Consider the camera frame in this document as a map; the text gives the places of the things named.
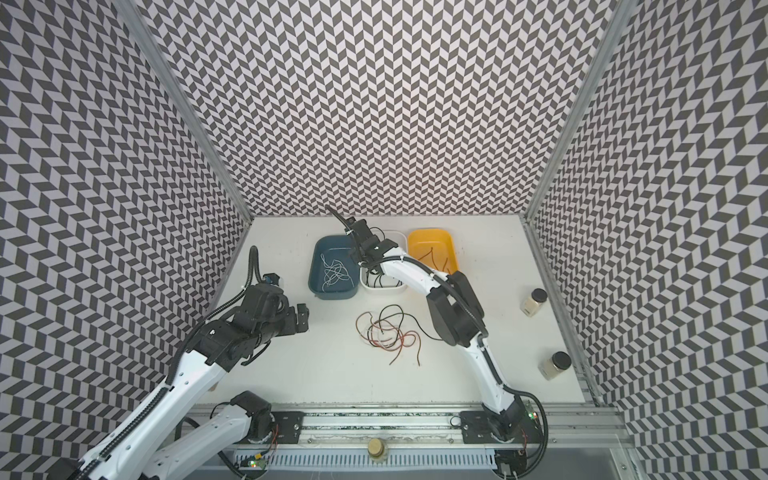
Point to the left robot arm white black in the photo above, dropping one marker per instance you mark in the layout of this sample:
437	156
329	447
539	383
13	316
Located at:
234	334

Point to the small jar right black lid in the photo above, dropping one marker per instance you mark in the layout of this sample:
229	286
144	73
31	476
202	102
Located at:
534	302

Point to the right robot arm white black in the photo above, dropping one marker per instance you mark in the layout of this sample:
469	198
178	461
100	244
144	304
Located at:
457	317

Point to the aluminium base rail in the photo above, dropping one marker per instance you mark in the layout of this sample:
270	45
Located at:
443	426

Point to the yellow plastic bin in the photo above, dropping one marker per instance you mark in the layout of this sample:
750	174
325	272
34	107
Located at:
433	247

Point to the small jar black lid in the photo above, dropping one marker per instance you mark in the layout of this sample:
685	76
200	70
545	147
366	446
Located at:
556	364
534	302

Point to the dark teal plastic bin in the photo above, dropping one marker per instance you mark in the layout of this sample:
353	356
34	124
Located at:
333	275

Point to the white plastic bin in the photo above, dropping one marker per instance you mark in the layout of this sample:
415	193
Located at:
378	283

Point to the small circuit board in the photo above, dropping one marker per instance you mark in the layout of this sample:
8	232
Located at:
257	461

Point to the brass knob on rail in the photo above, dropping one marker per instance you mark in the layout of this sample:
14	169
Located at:
376	448

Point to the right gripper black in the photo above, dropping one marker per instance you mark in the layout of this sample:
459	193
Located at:
357	234

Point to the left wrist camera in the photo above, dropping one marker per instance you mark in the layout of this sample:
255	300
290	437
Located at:
271	279

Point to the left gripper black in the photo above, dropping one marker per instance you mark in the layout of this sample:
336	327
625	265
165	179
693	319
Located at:
291	324

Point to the small jar left black lid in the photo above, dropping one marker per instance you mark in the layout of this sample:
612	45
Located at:
556	364

